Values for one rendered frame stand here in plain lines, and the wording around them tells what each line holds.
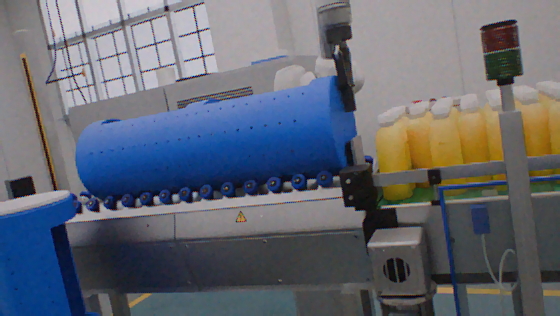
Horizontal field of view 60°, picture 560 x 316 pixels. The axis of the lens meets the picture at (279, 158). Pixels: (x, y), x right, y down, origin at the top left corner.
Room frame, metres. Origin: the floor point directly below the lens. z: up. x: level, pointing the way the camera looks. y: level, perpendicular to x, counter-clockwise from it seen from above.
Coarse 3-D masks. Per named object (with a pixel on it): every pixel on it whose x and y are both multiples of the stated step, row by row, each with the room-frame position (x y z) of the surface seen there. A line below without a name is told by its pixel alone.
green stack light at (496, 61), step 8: (520, 48) 0.86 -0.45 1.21; (488, 56) 0.87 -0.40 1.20; (496, 56) 0.85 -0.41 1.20; (504, 56) 0.85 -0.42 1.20; (512, 56) 0.85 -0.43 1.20; (520, 56) 0.85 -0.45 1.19; (488, 64) 0.87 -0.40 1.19; (496, 64) 0.86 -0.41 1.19; (504, 64) 0.85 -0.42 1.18; (512, 64) 0.85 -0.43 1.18; (520, 64) 0.85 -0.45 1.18; (488, 72) 0.87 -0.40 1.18; (496, 72) 0.86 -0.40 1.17; (504, 72) 0.85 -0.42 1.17; (512, 72) 0.85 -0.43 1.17; (520, 72) 0.85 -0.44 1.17; (488, 80) 0.88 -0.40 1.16
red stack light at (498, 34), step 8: (480, 32) 0.88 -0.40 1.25; (488, 32) 0.86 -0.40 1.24; (496, 32) 0.85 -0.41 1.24; (504, 32) 0.85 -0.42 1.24; (512, 32) 0.85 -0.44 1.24; (488, 40) 0.86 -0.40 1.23; (496, 40) 0.85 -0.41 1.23; (504, 40) 0.85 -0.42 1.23; (512, 40) 0.85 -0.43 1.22; (488, 48) 0.86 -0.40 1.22; (496, 48) 0.85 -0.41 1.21; (504, 48) 0.85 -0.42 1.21; (512, 48) 0.85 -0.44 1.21
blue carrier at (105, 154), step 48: (288, 96) 1.33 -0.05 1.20; (336, 96) 1.33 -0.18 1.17; (96, 144) 1.55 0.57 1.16; (144, 144) 1.47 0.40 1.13; (192, 144) 1.40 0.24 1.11; (240, 144) 1.34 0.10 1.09; (288, 144) 1.28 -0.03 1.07; (336, 144) 1.26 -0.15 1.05; (96, 192) 1.59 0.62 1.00; (192, 192) 1.54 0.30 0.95
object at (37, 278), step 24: (24, 216) 1.29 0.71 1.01; (48, 216) 1.33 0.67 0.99; (72, 216) 1.42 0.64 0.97; (0, 240) 1.27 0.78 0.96; (24, 240) 1.29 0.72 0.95; (48, 240) 1.32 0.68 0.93; (0, 264) 1.27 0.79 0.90; (24, 264) 1.28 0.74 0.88; (48, 264) 1.31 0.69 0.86; (72, 264) 1.54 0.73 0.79; (0, 288) 1.28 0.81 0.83; (24, 288) 1.28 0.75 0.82; (48, 288) 1.30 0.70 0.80; (72, 288) 1.55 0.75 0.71; (0, 312) 1.28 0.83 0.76; (24, 312) 1.27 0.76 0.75; (48, 312) 1.29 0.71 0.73; (72, 312) 1.55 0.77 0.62
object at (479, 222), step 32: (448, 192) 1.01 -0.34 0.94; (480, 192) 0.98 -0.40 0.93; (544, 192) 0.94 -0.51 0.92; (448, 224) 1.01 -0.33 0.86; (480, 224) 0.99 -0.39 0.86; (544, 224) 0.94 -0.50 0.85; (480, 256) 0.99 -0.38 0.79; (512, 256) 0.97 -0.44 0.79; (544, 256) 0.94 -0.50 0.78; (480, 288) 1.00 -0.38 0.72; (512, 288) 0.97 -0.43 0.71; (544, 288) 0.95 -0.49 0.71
